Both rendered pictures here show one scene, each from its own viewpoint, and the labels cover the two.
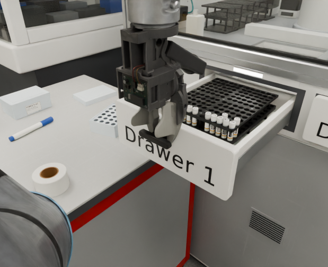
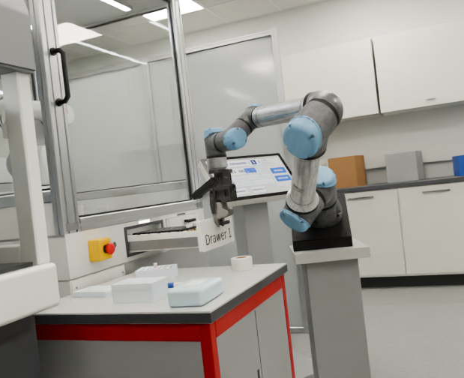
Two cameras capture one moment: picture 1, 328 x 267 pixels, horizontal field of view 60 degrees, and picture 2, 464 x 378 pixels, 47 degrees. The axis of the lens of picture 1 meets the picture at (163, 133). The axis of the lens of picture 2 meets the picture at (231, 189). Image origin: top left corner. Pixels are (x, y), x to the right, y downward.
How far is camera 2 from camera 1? 2.17 m
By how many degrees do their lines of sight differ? 106
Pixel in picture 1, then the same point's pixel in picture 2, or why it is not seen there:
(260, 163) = not seen: hidden behind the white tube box
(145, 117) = (220, 214)
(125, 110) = (204, 224)
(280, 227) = not seen: hidden behind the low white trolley
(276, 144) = (163, 259)
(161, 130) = (230, 211)
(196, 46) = (120, 215)
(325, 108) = (172, 222)
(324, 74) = (165, 208)
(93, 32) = not seen: outside the picture
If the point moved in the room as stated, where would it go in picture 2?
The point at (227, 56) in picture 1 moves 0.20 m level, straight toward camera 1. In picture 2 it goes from (133, 216) to (185, 210)
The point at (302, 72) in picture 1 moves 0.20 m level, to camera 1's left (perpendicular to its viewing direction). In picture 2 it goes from (158, 211) to (169, 211)
